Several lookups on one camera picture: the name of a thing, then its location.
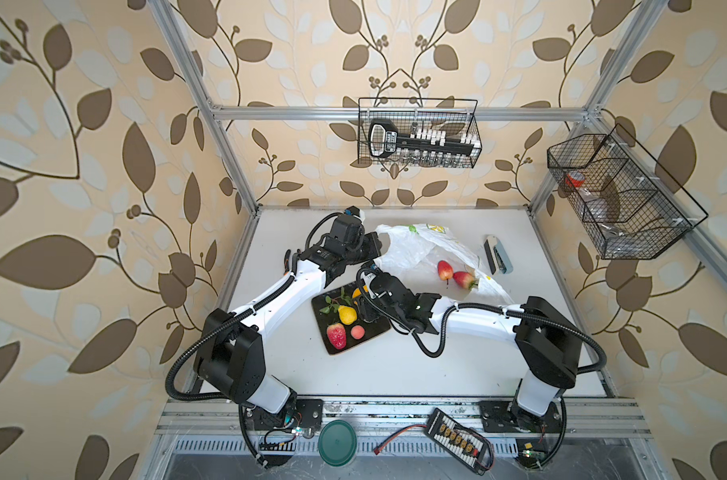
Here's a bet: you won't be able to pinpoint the black square tray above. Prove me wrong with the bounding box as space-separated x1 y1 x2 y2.
311 282 391 356

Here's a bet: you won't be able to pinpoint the small pink fake cherry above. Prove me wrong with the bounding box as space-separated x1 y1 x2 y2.
351 325 365 340

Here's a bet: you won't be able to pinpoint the side black wire basket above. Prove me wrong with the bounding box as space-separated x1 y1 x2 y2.
547 124 709 260

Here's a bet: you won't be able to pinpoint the red capped clear bottle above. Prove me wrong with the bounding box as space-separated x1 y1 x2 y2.
563 170 591 199

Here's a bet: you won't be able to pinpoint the large red fake strawberry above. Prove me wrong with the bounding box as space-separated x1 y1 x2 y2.
326 323 347 350

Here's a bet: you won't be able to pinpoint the black charger board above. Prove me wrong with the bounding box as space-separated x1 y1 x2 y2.
372 407 497 476

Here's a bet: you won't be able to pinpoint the white plastic bag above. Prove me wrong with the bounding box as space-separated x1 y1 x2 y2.
375 223 513 305

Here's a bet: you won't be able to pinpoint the yellow lemon with leafy branch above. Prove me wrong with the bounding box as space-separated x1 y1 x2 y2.
318 287 359 325

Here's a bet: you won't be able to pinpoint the black tool in basket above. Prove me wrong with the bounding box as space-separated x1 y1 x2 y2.
363 119 481 160

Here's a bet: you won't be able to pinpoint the green round lid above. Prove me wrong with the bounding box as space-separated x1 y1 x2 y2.
318 420 358 467

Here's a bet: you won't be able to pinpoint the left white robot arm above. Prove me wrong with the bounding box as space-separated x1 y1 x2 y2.
165 206 381 418

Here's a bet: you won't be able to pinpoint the orange handled pliers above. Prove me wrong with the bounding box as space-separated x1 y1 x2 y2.
284 249 298 274

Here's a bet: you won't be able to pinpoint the aluminium frame post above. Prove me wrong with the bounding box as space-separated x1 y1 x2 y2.
149 1 260 217

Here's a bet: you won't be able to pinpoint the red yellow fake mango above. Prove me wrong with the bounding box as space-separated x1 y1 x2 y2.
437 260 455 283

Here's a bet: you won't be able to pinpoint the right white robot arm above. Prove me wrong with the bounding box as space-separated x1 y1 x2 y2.
356 262 607 424

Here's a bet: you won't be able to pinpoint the rear black wire basket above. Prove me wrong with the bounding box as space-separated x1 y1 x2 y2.
357 96 483 169

